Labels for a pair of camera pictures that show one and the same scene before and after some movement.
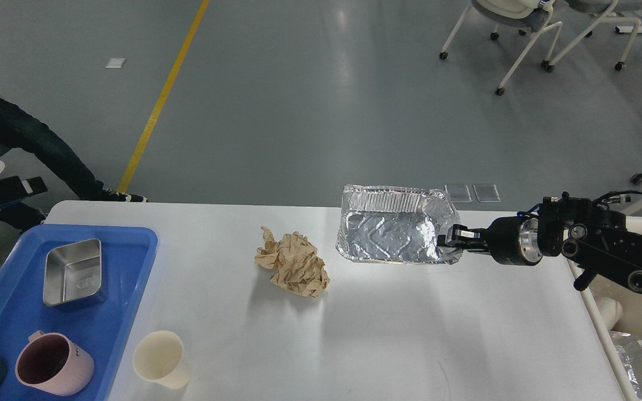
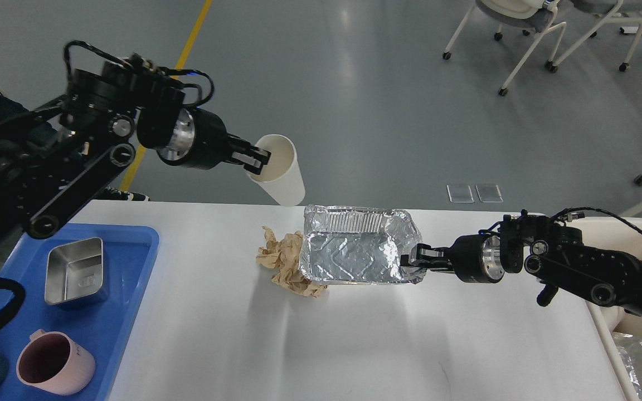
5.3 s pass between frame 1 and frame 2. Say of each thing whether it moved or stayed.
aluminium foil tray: moved
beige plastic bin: stayed
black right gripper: moved
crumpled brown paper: stayed
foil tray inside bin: stayed
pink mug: stayed
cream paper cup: moved
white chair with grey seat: stayed
